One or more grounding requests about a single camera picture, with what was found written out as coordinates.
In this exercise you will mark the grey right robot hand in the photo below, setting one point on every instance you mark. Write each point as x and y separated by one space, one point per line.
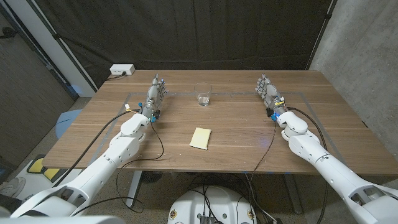
271 93

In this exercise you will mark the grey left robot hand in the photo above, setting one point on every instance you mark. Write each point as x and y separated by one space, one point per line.
152 96

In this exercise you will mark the clear glass cup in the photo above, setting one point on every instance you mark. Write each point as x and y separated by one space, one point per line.
203 99

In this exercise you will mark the yellow sponge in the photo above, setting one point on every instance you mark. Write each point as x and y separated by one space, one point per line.
201 138

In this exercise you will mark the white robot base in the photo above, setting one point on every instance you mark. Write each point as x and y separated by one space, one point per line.
214 203

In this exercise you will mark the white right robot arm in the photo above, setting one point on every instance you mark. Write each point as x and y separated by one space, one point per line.
326 168

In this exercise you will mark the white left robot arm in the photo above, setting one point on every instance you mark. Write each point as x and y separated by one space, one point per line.
102 165

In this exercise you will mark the white power strip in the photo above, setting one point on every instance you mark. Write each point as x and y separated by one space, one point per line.
122 69

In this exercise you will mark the black backdrop stand pole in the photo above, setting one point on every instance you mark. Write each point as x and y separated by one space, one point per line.
66 51
320 34

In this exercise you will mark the black round ribbed object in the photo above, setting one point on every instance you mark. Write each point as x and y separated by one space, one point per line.
151 177

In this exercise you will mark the black backdrop cloth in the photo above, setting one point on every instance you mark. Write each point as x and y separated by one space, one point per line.
202 31

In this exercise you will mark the white table leg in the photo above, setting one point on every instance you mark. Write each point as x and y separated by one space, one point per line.
134 189

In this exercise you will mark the grey table leg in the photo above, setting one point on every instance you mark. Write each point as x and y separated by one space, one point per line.
292 194

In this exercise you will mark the yellow black floor pad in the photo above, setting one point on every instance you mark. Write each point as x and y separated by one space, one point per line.
35 165
51 173

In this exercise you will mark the grey finned module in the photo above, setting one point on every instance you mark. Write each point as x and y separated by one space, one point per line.
206 219

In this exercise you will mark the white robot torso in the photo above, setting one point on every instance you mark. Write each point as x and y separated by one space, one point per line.
62 220

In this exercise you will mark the grey sneaker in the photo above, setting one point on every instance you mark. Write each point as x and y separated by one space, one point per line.
12 186

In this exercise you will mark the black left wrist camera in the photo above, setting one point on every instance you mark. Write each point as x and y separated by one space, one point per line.
157 114

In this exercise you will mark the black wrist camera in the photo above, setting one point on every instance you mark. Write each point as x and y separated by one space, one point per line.
157 114
269 112

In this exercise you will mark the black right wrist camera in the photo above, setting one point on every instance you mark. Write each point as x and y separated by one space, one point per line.
269 112

